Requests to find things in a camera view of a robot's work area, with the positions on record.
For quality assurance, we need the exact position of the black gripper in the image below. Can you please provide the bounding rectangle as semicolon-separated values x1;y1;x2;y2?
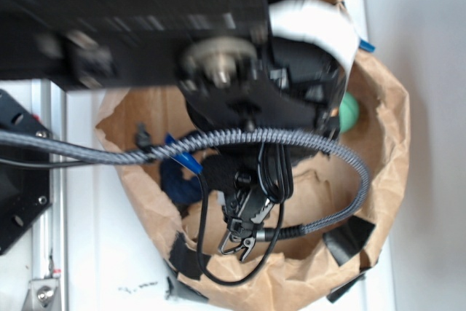
203;143;293;262

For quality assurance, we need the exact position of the dark blue rope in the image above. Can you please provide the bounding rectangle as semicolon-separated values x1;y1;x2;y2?
159;129;204;205

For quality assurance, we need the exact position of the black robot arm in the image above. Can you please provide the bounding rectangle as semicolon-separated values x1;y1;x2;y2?
1;0;368;256

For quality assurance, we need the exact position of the brown paper bag bin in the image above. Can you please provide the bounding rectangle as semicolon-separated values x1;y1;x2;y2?
95;0;411;311

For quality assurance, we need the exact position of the green rubber ball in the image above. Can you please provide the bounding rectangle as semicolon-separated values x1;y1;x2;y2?
339;92;360;133

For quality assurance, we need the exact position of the thin black cable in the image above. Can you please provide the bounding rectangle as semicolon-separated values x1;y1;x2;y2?
0;142;295;285

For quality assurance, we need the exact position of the grey braided cable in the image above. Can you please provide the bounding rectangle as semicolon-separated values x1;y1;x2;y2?
0;127;371;243

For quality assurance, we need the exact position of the aluminium extrusion rail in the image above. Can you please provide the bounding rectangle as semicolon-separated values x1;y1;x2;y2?
29;80;68;310

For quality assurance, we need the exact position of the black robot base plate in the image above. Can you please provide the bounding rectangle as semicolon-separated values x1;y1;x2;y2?
1;90;50;255

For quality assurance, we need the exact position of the metal corner bracket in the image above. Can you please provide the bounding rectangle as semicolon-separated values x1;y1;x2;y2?
21;278;62;311

